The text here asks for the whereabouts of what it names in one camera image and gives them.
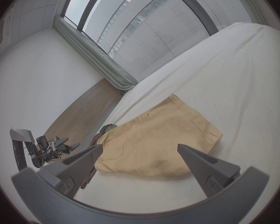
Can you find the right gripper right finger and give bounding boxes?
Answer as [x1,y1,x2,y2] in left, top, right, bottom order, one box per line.
[177,144,241,199]

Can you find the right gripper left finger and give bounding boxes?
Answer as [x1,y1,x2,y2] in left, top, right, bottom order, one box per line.
[38,144,103,199]

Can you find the tan shorts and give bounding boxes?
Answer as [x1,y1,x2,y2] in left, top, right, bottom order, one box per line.
[94,93,224,178]

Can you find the bed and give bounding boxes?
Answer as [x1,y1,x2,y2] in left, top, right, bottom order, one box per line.
[43,22,280,213]

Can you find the brown garment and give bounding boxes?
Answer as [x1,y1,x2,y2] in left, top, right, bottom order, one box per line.
[80,134,103,189]

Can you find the green garment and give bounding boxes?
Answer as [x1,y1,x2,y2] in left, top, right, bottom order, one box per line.
[100,124,117,135]

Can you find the long grey-green curtain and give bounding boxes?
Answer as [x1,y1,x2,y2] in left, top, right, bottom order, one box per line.
[52,15,138,91]

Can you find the window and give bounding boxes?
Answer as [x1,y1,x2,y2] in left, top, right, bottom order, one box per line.
[64,0,266,83]

